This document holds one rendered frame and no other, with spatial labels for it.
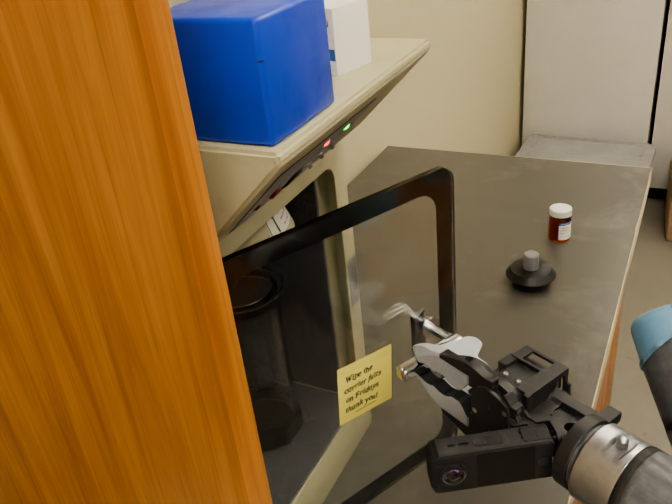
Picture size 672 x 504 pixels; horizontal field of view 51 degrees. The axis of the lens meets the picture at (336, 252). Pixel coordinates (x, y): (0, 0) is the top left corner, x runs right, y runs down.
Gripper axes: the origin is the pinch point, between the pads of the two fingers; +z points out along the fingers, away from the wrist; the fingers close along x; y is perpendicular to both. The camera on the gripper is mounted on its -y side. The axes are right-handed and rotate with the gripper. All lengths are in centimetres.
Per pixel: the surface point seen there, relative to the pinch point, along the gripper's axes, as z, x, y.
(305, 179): 15.0, 18.0, -1.8
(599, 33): 151, -37, 253
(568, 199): 44, -26, 86
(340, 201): 18.4, 11.7, 4.9
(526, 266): 27, -22, 51
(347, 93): 1.6, 31.0, -4.9
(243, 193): -2.2, 27.6, -18.1
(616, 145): 135, -88, 251
